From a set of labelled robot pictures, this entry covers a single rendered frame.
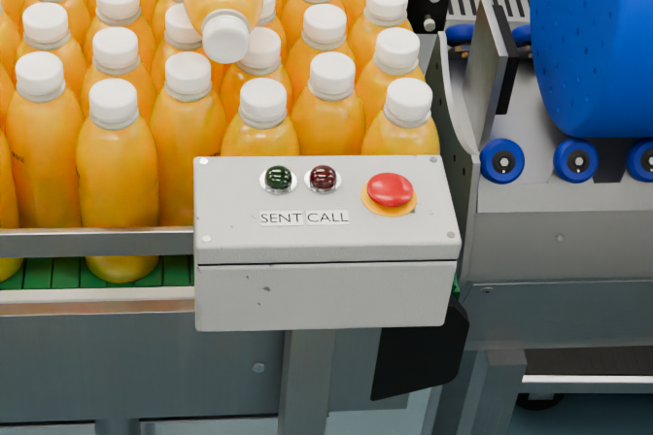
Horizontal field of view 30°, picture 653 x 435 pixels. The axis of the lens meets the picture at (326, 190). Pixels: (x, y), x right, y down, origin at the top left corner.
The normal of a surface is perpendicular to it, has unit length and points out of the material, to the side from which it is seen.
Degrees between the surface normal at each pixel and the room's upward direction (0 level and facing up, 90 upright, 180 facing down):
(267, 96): 0
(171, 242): 90
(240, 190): 0
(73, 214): 90
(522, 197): 52
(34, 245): 90
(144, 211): 90
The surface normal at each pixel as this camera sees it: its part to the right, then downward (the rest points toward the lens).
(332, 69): 0.07, -0.72
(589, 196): 0.12, 0.11
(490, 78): -0.99, 0.01
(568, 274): 0.10, 0.70
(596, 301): 0.07, 0.90
